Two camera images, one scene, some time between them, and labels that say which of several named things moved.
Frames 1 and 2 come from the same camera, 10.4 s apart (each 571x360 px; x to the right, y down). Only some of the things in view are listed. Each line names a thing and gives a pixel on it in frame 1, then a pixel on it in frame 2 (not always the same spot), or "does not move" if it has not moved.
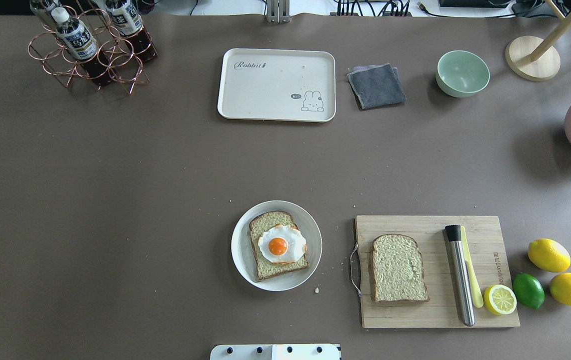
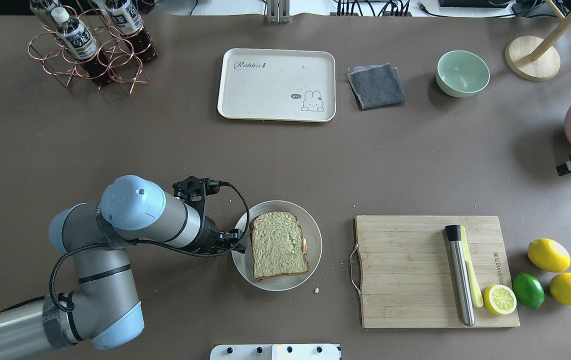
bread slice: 397,269 -> 277,245
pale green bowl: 461,73 does not move
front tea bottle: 82,45 does not move
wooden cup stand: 532,58 does not move
